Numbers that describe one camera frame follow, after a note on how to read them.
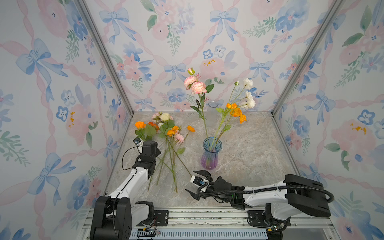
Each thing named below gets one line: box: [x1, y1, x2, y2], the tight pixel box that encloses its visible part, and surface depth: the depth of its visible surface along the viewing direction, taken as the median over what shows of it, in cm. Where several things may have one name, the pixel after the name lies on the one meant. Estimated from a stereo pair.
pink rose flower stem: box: [183, 67, 215, 147], surface depth 69 cm
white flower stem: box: [210, 78, 256, 151], surface depth 73 cm
